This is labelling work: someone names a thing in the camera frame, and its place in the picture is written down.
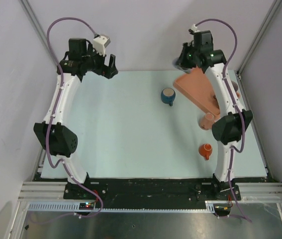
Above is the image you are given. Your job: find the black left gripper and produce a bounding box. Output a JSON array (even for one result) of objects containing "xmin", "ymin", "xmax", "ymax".
[{"xmin": 83, "ymin": 44, "xmax": 118, "ymax": 79}]

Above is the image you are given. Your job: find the dark blue mug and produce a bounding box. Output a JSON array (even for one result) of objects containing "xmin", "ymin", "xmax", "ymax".
[{"xmin": 161, "ymin": 88, "xmax": 176, "ymax": 107}]

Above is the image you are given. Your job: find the purple mug black handle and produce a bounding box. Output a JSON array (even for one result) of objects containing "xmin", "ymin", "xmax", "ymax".
[{"xmin": 231, "ymin": 81, "xmax": 239, "ymax": 92}]

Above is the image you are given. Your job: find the pink mug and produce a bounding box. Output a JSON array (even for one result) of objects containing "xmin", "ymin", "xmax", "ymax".
[{"xmin": 199, "ymin": 113, "xmax": 215, "ymax": 130}]

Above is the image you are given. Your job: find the grey mug heart print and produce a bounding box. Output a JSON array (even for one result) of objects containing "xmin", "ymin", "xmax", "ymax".
[{"xmin": 172, "ymin": 58, "xmax": 183, "ymax": 70}]

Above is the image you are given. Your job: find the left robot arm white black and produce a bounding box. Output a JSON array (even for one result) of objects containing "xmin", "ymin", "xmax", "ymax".
[{"xmin": 33, "ymin": 35, "xmax": 118, "ymax": 199}]

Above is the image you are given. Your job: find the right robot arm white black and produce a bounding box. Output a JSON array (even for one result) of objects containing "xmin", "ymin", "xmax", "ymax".
[{"xmin": 173, "ymin": 29, "xmax": 253, "ymax": 200}]

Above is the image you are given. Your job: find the orange mug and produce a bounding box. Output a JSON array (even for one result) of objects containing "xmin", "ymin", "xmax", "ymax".
[{"xmin": 198, "ymin": 143, "xmax": 213, "ymax": 161}]

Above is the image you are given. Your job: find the salmon plastic tray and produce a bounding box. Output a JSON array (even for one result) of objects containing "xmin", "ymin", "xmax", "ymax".
[{"xmin": 173, "ymin": 68, "xmax": 220, "ymax": 120}]

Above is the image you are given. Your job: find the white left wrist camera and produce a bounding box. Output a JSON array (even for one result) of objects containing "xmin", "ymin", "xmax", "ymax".
[{"xmin": 93, "ymin": 35, "xmax": 110, "ymax": 57}]

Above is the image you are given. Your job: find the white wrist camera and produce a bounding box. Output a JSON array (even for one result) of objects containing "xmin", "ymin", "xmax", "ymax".
[
  {"xmin": 93, "ymin": 35, "xmax": 110, "ymax": 57},
  {"xmin": 188, "ymin": 24, "xmax": 200, "ymax": 35}
]

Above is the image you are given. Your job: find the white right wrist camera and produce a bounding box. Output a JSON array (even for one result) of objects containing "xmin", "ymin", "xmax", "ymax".
[{"xmin": 188, "ymin": 24, "xmax": 200, "ymax": 35}]

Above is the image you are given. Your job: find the aluminium frame rail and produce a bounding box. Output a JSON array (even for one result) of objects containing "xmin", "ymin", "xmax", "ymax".
[{"xmin": 18, "ymin": 0, "xmax": 56, "ymax": 66}]

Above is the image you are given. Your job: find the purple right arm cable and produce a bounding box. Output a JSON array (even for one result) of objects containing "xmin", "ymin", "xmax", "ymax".
[{"xmin": 195, "ymin": 18, "xmax": 252, "ymax": 223}]

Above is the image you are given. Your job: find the white cable duct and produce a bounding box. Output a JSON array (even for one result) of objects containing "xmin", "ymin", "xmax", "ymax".
[{"xmin": 28, "ymin": 201, "xmax": 215, "ymax": 214}]

